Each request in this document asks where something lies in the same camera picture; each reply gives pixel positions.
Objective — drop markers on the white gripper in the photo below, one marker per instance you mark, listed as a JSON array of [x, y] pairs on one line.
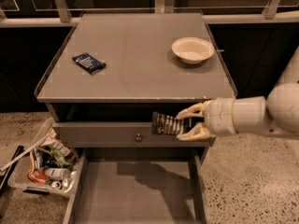
[[219, 116]]

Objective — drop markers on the black rxbar chocolate wrapper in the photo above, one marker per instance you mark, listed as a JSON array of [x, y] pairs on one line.
[[167, 125]]

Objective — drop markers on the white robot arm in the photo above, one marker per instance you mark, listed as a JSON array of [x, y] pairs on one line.
[[274, 116]]

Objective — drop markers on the round metal drawer knob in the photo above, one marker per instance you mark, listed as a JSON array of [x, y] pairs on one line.
[[139, 138]]

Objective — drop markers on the grey drawer cabinet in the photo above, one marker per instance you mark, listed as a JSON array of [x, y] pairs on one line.
[[142, 76]]

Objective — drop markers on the open grey middle drawer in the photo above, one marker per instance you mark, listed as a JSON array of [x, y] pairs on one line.
[[138, 186]]

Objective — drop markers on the closed grey top drawer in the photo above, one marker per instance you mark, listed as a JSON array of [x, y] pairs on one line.
[[117, 134]]

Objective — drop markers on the white paper bowl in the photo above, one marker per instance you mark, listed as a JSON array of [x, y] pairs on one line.
[[193, 50]]

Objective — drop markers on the green white snack bag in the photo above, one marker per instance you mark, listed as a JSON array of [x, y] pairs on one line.
[[61, 155]]

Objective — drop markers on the white cylindrical can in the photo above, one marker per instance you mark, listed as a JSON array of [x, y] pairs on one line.
[[57, 173]]

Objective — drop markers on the clear plastic bin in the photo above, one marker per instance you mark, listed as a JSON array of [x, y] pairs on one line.
[[19, 179]]

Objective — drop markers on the dark snack packet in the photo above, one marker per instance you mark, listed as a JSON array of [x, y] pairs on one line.
[[44, 159]]

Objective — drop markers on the orange snack packet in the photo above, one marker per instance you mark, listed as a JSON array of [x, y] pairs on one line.
[[38, 177]]

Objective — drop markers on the black flat object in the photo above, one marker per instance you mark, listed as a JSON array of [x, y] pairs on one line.
[[4, 175]]

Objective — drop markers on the metal railing frame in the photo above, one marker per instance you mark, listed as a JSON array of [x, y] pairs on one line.
[[38, 13]]

